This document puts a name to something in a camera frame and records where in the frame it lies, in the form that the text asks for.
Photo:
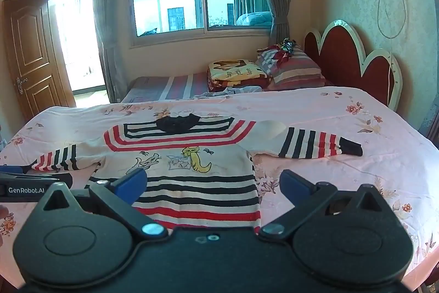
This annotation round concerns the pink floral bed sheet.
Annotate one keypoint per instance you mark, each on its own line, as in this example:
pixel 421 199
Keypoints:
pixel 343 183

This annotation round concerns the light blue cloth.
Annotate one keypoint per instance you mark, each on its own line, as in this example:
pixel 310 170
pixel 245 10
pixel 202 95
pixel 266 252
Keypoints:
pixel 226 92

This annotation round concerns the folded yellow printed blanket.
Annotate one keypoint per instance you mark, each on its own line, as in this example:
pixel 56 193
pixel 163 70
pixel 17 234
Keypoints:
pixel 233 71

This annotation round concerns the red scalloped headboard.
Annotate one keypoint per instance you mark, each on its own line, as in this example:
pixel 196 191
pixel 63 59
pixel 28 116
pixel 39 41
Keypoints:
pixel 343 59

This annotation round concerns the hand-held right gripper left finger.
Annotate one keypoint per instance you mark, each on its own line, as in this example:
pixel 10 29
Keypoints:
pixel 132 182

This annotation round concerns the colourful bundle on pillow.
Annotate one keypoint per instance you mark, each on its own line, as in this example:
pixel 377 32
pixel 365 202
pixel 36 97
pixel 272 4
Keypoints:
pixel 284 47

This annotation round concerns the wooden door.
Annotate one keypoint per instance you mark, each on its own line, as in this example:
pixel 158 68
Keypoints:
pixel 31 56

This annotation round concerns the light blue quilt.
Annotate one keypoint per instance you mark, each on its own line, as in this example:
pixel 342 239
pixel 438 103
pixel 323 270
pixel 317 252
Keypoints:
pixel 255 19

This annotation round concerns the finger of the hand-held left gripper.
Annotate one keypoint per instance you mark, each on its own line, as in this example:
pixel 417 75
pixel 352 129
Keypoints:
pixel 34 179

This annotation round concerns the striped knit sweater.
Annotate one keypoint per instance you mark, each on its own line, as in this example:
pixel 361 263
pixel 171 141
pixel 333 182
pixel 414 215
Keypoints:
pixel 192 176

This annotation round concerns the purple striped pillow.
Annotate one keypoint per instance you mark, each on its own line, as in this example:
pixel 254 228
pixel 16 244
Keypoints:
pixel 164 85

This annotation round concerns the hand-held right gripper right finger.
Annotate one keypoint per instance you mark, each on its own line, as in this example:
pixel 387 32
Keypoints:
pixel 294 185

